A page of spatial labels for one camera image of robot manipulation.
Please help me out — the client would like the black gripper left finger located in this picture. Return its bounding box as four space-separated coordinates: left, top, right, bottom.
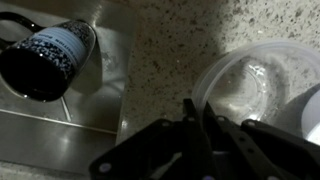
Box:
89 99 203 180

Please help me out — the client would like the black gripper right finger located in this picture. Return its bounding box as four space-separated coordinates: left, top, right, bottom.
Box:
203 103 320 168

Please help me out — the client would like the clear plastic bowl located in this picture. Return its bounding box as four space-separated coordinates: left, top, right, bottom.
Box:
191 40 320 128

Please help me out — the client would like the white ceramic bowl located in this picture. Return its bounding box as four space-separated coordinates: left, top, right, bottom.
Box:
301 98 320 146

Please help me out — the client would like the steel kitchen sink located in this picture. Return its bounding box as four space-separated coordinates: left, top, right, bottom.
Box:
0 0 139 176

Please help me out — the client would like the black mug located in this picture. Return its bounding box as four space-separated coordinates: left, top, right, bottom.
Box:
0 11 98 103

